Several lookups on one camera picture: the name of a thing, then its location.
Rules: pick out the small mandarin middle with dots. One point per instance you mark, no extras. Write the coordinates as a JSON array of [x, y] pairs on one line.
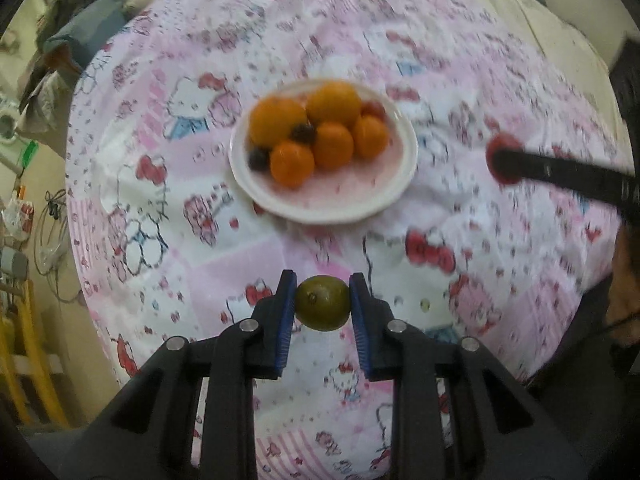
[[333, 146]]

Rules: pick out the person's hand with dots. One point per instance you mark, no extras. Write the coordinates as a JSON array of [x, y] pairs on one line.
[[623, 295]]

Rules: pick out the large orange right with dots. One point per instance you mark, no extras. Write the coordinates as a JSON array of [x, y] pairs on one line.
[[335, 101]]

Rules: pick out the red tomato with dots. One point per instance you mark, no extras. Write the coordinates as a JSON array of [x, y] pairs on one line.
[[373, 109], [499, 158]]

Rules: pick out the white pink plate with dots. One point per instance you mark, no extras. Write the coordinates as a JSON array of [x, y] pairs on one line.
[[351, 193]]

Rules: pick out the small mandarin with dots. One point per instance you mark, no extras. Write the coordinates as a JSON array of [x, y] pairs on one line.
[[333, 146], [291, 164], [371, 137]]

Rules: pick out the dark grape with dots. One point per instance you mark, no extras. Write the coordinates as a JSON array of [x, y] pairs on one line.
[[259, 159], [304, 134]]

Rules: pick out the yellow wooden frame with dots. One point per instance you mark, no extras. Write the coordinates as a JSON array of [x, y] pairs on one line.
[[23, 356]]

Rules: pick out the small mandarin right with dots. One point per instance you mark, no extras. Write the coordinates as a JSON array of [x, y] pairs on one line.
[[371, 137]]

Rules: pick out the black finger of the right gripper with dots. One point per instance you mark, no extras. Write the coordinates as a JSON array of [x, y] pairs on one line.
[[587, 180]]

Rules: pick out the green lime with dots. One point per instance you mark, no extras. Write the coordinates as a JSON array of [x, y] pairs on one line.
[[322, 303]]

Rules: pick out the small mandarin left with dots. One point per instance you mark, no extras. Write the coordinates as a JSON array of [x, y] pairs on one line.
[[291, 164]]

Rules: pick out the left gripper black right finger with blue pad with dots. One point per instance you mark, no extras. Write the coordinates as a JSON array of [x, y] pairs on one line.
[[457, 412]]

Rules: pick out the pile of clothes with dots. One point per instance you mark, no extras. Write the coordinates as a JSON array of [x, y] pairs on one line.
[[68, 36]]

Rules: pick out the large orange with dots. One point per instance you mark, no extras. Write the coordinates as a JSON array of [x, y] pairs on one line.
[[335, 101], [273, 119]]

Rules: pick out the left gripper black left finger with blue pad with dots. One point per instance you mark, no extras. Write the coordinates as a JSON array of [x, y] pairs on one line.
[[188, 413]]

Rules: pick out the dark grape on plate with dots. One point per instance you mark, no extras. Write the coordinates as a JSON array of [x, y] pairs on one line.
[[259, 159]]

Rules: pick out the white washing machine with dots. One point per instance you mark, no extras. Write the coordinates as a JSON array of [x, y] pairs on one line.
[[12, 145]]

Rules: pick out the pink Hello Kitty cloth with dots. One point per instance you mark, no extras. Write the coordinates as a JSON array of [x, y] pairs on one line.
[[166, 243]]

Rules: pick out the large orange left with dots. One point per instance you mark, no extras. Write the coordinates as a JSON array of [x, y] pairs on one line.
[[273, 119]]

